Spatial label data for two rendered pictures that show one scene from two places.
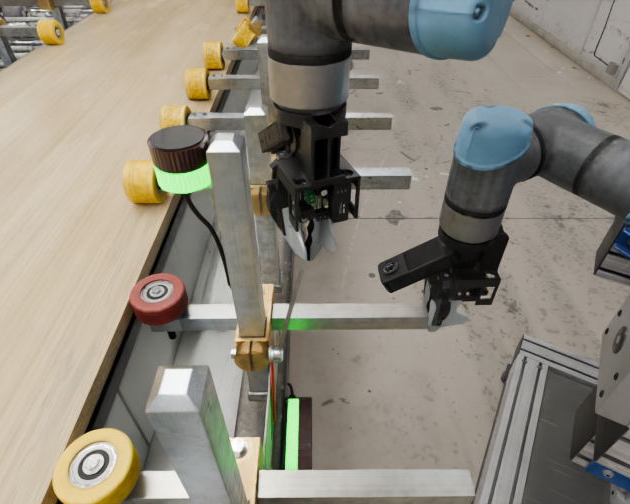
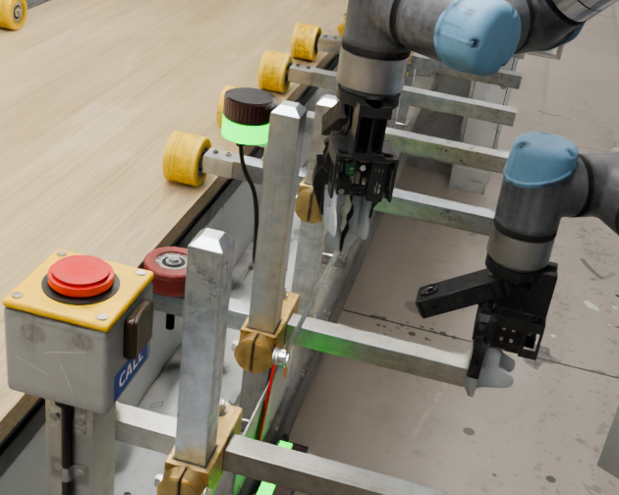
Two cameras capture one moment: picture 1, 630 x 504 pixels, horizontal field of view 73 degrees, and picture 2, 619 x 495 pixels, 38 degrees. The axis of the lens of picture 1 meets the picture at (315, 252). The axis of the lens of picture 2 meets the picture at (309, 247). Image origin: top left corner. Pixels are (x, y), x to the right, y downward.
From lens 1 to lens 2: 58 cm
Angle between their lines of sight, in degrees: 15
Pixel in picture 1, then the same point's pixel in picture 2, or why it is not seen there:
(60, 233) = (81, 189)
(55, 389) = not seen: hidden behind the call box
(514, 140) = (550, 162)
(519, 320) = not seen: outside the picture
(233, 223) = (276, 186)
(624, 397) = (617, 438)
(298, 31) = (365, 32)
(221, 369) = not seen: hidden behind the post
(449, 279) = (488, 313)
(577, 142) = not seen: outside the picture
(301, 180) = (345, 152)
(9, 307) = (23, 238)
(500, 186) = (538, 207)
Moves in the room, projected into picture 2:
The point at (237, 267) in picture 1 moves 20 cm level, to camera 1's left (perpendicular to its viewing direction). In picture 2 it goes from (267, 236) to (115, 199)
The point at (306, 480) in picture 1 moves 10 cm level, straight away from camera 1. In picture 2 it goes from (277, 453) to (297, 398)
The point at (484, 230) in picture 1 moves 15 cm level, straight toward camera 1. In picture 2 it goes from (524, 255) to (453, 299)
